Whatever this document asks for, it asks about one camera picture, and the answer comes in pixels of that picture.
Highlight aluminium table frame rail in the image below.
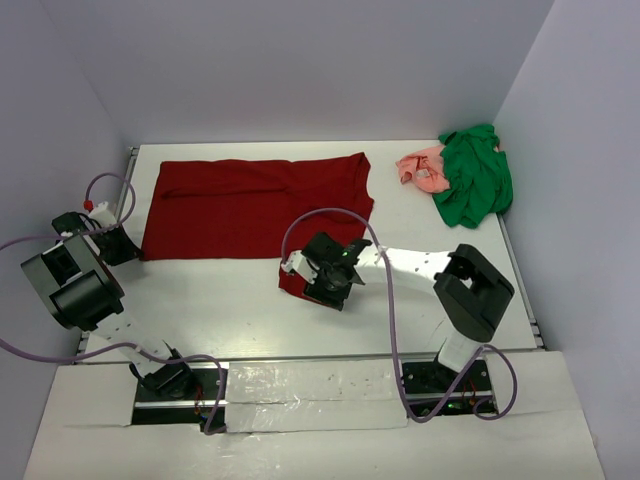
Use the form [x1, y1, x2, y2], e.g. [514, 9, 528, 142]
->
[497, 215, 546, 350]

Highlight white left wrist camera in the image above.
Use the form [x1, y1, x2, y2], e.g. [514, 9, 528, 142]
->
[83, 200, 117, 228]

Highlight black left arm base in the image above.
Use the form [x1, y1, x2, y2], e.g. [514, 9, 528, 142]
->
[129, 364, 225, 433]

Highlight green t shirt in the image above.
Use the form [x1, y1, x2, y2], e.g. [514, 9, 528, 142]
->
[432, 124, 514, 229]

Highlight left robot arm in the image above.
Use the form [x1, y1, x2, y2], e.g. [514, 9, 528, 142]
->
[21, 212, 197, 399]

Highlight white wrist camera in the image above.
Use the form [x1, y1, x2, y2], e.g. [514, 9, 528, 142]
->
[83, 200, 117, 228]
[280, 250, 317, 282]

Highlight red t shirt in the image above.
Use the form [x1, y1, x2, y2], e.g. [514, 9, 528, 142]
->
[139, 153, 375, 311]

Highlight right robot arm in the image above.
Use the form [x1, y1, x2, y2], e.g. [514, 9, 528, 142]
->
[281, 232, 515, 391]

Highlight white taped cover plate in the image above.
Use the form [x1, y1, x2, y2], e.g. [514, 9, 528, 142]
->
[225, 359, 408, 433]

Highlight pink t shirt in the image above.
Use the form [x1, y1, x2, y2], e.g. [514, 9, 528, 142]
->
[394, 144, 503, 196]

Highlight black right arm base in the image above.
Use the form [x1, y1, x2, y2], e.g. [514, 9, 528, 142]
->
[401, 360, 498, 416]

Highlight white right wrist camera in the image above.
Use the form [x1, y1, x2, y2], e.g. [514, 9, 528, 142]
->
[280, 250, 317, 282]

